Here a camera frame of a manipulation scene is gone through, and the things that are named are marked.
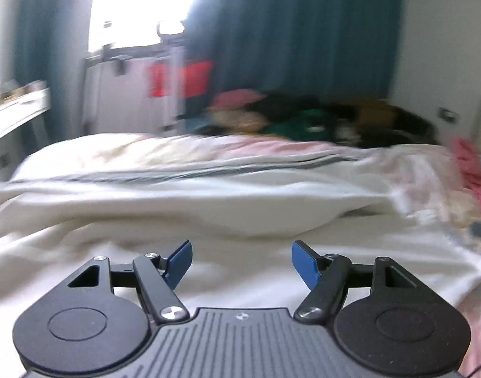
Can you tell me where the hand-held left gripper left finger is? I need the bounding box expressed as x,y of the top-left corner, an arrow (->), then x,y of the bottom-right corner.
67,239 -> 194,325

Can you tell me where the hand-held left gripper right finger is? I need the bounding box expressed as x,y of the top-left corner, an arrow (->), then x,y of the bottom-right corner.
291,241 -> 419,325

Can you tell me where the pile of dark clothes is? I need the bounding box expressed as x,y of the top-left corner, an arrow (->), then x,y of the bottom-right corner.
260,94 -> 439,147

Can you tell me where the bed with white sheet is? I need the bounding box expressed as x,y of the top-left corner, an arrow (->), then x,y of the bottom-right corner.
0,132 -> 481,378

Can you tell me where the white cloth with dark stripe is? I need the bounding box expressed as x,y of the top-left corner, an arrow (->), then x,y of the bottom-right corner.
0,153 -> 400,241

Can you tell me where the pink and white floral quilt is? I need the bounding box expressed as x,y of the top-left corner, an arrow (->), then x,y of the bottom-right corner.
12,132 -> 479,229

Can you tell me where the green garment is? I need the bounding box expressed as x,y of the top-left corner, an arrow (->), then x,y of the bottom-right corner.
262,109 -> 337,141

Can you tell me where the beige plush item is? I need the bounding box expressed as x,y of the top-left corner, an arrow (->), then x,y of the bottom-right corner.
211,110 -> 267,135

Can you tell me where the brown cardboard box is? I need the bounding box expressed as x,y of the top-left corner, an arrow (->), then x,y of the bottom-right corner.
353,100 -> 399,127

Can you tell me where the pink hat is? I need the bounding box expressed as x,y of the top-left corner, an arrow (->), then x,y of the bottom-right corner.
208,89 -> 267,112

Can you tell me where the red cloth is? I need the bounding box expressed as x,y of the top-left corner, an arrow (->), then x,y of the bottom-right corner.
147,61 -> 214,99

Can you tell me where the white radiator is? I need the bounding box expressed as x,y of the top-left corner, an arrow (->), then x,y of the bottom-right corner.
82,43 -> 174,129

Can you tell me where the pink cloth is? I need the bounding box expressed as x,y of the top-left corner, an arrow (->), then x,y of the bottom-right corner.
450,137 -> 481,199

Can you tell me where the white desk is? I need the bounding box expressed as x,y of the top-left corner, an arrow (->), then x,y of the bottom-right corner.
0,80 -> 52,148

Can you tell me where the teal curtain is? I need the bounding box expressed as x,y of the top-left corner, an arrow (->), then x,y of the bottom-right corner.
13,0 -> 99,140
183,0 -> 404,127

